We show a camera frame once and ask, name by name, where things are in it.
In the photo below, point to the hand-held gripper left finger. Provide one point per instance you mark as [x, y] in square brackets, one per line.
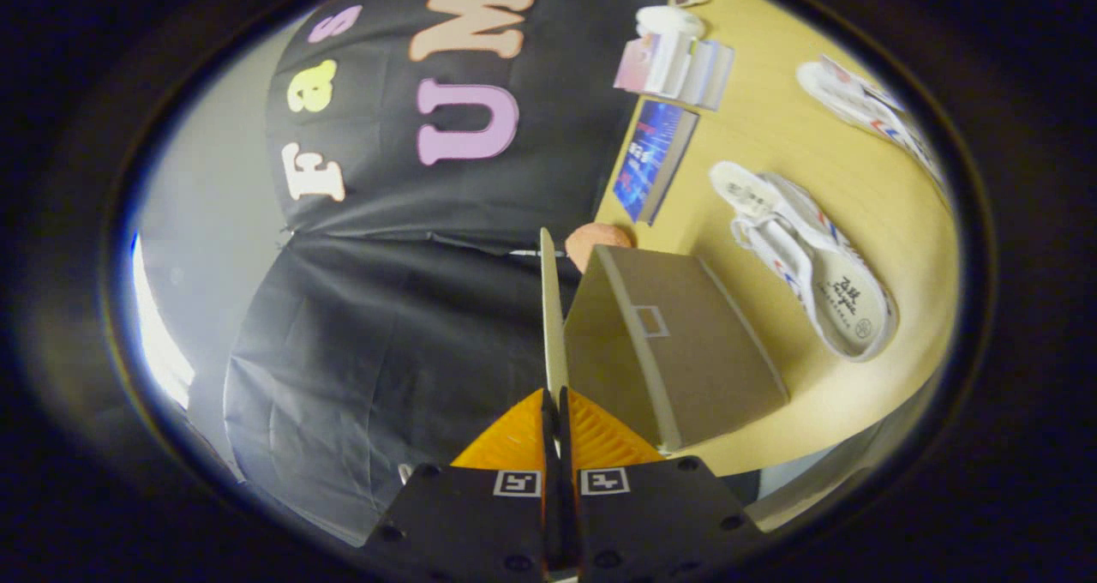
[480, 523]

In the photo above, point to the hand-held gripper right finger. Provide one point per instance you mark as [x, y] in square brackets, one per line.
[651, 523]

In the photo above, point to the brown cardboard storage box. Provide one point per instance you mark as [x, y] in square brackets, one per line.
[677, 351]

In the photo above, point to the white canvas shoe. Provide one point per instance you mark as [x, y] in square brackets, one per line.
[814, 266]
[866, 107]

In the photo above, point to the black backdrop cloth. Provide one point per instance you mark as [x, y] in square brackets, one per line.
[386, 309]

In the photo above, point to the orange fuzzy ball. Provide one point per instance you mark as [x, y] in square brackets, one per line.
[596, 240]

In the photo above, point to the dark blue cover book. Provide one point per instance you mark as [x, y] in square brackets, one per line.
[656, 159]

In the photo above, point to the light blue cover book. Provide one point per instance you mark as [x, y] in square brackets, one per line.
[718, 73]

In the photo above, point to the white cover book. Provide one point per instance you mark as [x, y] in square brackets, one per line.
[681, 64]

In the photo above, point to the white fluffy ball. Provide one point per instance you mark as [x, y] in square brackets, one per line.
[670, 22]

